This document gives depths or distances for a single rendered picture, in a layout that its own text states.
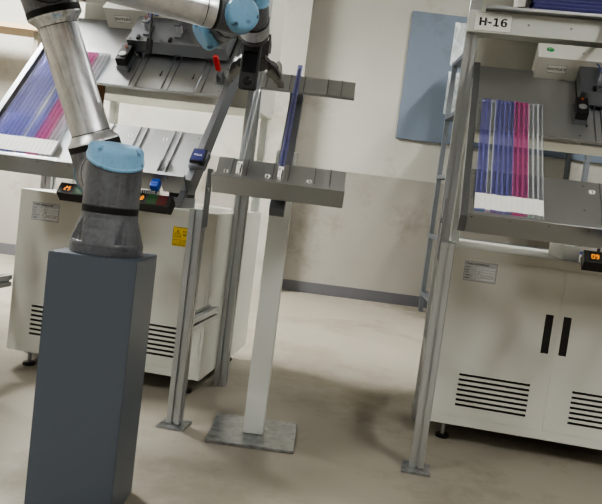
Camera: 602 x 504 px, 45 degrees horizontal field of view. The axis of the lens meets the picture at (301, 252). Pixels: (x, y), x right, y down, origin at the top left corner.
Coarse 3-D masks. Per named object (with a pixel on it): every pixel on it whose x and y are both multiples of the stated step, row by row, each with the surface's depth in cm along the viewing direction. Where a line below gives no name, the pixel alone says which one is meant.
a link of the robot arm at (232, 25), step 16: (48, 0) 149; (112, 0) 149; (128, 0) 149; (144, 0) 149; (160, 0) 150; (176, 0) 151; (192, 0) 152; (208, 0) 154; (224, 0) 156; (240, 0) 155; (176, 16) 154; (192, 16) 154; (208, 16) 155; (224, 16) 156; (240, 16) 155; (256, 16) 157; (224, 32) 160; (240, 32) 158
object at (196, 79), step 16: (96, 32) 255; (112, 32) 255; (128, 32) 254; (96, 48) 249; (112, 48) 249; (112, 64) 243; (144, 64) 243; (160, 64) 242; (176, 64) 242; (192, 64) 242; (208, 64) 241; (224, 64) 241; (112, 80) 238; (128, 80) 238; (144, 80) 238; (160, 80) 237; (176, 80) 237; (192, 80) 237; (208, 80) 236; (208, 96) 233
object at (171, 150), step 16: (112, 128) 224; (128, 128) 224; (144, 128) 223; (64, 144) 220; (144, 144) 219; (160, 144) 219; (176, 144) 218; (192, 144) 218; (144, 160) 215; (160, 160) 214; (176, 160) 214
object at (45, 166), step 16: (0, 160) 218; (16, 160) 216; (32, 160) 215; (48, 160) 213; (64, 160) 213; (64, 176) 218; (144, 176) 210; (160, 176) 209; (176, 176) 207; (176, 192) 213
